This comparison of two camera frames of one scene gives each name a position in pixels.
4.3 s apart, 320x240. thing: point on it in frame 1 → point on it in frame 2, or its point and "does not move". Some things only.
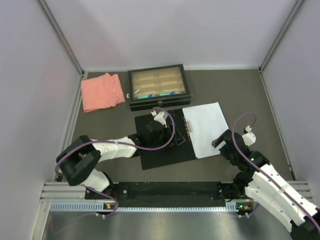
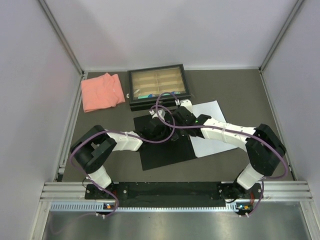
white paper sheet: (205, 123) does not move
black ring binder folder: (181, 149) does not move
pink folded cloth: (103, 91) does not move
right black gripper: (216, 142) → (183, 132)
